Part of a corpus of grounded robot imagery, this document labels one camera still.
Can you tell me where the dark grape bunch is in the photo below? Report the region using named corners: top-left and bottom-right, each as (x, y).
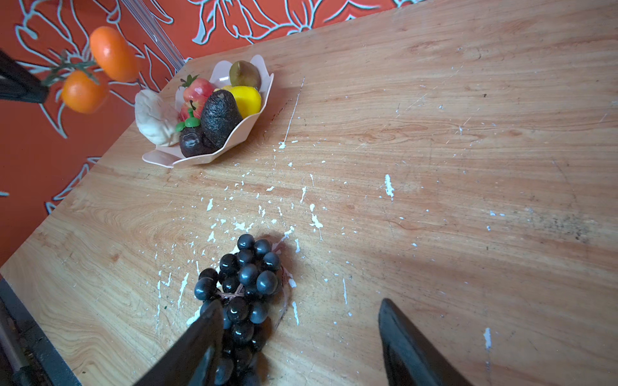
top-left (194, 233), bottom-right (282, 385)

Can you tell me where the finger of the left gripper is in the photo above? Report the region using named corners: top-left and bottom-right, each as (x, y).
top-left (0, 51), bottom-right (48, 104)

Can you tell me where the beige garlic bulb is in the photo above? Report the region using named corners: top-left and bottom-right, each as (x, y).
top-left (135, 89), bottom-right (180, 147)

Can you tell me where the dark avocado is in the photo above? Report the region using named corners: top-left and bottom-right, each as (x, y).
top-left (201, 89), bottom-right (242, 149)

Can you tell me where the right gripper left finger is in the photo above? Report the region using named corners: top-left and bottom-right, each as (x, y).
top-left (136, 300), bottom-right (224, 385)

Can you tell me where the green red fig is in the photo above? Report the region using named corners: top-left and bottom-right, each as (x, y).
top-left (229, 60), bottom-right (262, 90)

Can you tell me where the large yellow lemon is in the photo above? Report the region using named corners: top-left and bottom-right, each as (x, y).
top-left (222, 85), bottom-right (262, 119)

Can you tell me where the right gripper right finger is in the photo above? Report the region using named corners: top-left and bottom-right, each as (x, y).
top-left (378, 299), bottom-right (472, 386)

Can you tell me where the small orange tangerine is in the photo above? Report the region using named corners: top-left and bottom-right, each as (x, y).
top-left (89, 27), bottom-right (139, 82)
top-left (41, 60), bottom-right (109, 114)

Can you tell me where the dark purple mangosteen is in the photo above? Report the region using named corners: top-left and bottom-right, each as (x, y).
top-left (175, 110), bottom-right (217, 158)

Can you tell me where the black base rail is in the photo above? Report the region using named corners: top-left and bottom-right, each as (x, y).
top-left (1, 278), bottom-right (81, 385)

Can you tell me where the red apple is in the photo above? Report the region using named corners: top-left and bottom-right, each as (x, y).
top-left (180, 75), bottom-right (216, 121)

